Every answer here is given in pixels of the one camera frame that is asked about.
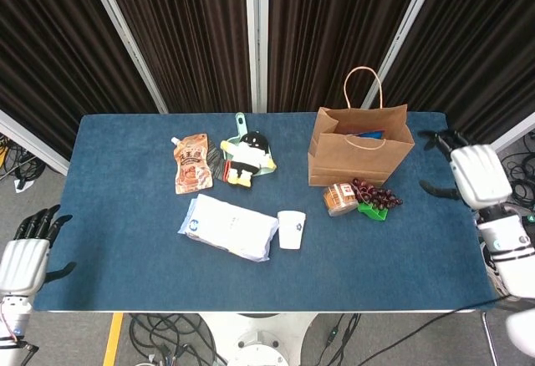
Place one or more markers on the blue table mat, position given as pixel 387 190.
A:
pixel 125 278

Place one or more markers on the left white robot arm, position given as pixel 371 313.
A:
pixel 14 316

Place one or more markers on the white paper scrap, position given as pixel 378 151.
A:
pixel 23 186

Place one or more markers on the white paper cup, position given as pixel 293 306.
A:
pixel 291 232

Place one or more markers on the yellow floor tape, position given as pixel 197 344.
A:
pixel 113 341

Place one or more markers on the dark red grape bunch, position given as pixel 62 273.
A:
pixel 376 194

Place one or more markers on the grey metal leg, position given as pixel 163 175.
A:
pixel 490 341

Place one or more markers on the mint green dustpan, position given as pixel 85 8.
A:
pixel 240 125

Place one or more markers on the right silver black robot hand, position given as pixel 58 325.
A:
pixel 480 174

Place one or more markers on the dark pleated curtain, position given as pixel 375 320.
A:
pixel 188 27
pixel 326 27
pixel 50 48
pixel 480 48

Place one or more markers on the black white plush doll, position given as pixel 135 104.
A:
pixel 251 155

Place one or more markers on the brown paper shopping bag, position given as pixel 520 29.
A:
pixel 355 165

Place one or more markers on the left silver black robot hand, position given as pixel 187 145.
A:
pixel 23 265

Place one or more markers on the white frame rail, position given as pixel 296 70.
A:
pixel 518 130
pixel 33 140

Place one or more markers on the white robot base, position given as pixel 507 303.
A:
pixel 259 337

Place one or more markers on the white lavender tissue pack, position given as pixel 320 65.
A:
pixel 230 228

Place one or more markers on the brown spouted sauce pouch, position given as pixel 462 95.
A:
pixel 192 165

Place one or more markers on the white frame post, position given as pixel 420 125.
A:
pixel 125 38
pixel 403 32
pixel 256 36

